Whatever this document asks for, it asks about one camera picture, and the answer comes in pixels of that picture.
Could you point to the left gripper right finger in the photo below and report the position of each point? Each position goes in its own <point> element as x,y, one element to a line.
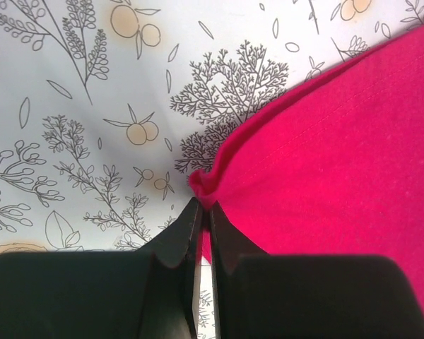
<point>259,295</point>

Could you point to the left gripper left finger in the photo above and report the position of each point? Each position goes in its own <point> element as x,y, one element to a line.
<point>148,293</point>

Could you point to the magenta red t-shirt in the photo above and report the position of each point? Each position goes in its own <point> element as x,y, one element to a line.
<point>334,166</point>

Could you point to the floral patterned table mat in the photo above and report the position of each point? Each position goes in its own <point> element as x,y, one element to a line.
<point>108,107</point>

